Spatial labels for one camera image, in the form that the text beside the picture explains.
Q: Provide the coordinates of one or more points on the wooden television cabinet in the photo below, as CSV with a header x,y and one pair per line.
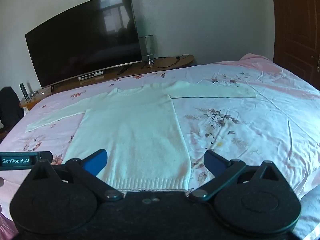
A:
x,y
165,62

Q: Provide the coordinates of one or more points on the white knit sweater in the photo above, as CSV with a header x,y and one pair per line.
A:
x,y
130,130

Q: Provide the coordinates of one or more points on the brown wooden door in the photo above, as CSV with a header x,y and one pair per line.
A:
x,y
295,25

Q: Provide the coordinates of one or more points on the black chair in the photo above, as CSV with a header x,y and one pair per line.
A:
x,y
10,110

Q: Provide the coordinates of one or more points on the pink floral bed sheet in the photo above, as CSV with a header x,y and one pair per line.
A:
x,y
237,130

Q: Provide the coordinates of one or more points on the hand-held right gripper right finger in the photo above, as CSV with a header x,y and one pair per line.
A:
x,y
214,163

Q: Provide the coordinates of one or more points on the black remote control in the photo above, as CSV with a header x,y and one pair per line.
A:
x,y
23,91

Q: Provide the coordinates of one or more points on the clear plastic stand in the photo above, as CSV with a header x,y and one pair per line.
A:
x,y
33,96

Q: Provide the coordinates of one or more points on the glass table lamp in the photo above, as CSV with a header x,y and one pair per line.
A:
x,y
147,46

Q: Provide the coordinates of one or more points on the black curved television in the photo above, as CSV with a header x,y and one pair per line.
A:
x,y
82,40

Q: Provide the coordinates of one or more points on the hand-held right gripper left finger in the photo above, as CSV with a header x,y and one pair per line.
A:
x,y
96,162

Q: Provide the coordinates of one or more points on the silver set-top box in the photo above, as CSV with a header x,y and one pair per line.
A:
x,y
90,76

